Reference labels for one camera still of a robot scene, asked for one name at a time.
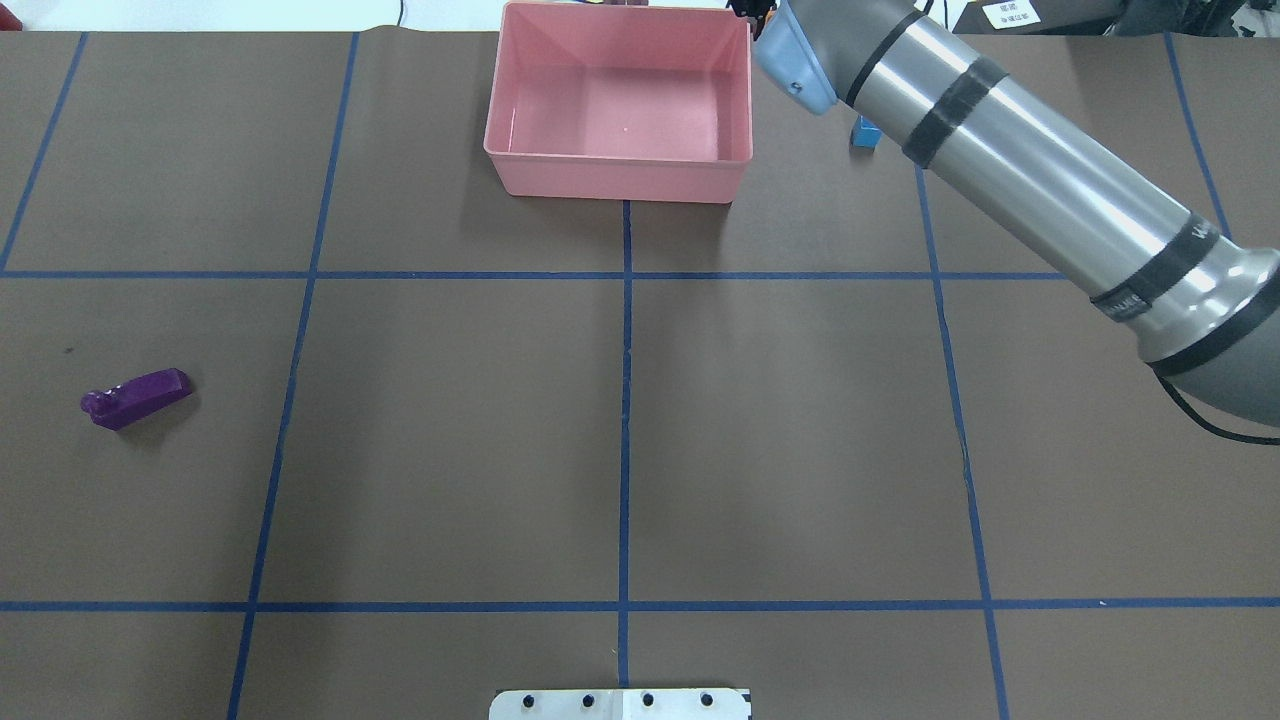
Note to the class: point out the small blue toy block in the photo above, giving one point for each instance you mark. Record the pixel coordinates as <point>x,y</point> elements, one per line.
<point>865,134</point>

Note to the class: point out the white label card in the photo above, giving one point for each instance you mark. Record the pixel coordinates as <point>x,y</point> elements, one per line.
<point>1011,14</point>

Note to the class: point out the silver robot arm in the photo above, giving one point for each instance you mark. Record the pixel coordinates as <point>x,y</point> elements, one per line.
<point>1203,309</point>

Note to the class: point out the white camera stand base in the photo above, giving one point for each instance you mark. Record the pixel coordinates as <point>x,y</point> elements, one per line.
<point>623,703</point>

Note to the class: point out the pink plastic box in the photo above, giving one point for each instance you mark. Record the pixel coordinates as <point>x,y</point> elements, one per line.
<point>621,102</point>

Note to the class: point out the purple toy block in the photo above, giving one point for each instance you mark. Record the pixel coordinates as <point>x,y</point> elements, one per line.
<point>119,407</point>

